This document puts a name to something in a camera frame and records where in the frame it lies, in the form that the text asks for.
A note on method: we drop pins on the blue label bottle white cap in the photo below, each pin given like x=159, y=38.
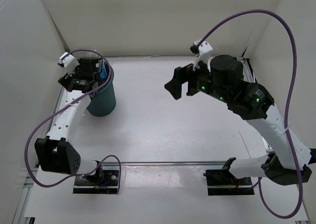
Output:
x=103, y=69

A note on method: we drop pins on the dark green plastic bin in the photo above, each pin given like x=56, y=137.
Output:
x=103, y=101

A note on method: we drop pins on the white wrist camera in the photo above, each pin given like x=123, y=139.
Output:
x=202, y=52
x=68, y=62

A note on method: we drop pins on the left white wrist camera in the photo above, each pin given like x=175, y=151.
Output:
x=68, y=62

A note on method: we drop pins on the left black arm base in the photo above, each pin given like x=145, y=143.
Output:
x=105, y=181

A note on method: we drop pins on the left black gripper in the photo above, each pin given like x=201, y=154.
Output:
x=66, y=79

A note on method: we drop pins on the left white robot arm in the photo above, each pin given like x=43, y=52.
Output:
x=55, y=152

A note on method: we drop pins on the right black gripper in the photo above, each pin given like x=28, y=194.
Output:
x=175, y=86

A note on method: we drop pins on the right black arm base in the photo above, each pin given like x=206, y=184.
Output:
x=220, y=183

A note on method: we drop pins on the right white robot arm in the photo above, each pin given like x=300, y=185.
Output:
x=256, y=106

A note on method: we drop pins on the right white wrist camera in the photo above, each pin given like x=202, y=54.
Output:
x=202, y=52

